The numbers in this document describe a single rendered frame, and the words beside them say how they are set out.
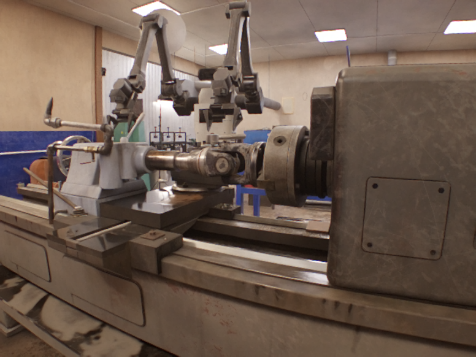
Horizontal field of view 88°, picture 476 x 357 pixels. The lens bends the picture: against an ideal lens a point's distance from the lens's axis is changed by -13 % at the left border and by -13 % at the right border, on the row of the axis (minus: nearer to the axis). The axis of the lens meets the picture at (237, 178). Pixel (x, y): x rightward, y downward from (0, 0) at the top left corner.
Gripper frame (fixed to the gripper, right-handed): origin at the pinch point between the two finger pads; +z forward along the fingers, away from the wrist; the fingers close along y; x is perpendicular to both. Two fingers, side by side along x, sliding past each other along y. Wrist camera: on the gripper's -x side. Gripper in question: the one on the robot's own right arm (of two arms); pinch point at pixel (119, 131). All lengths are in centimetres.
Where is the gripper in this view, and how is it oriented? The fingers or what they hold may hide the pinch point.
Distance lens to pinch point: 126.8
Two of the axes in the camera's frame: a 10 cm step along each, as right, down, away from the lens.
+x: 2.2, 3.7, 9.0
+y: 9.7, 0.4, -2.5
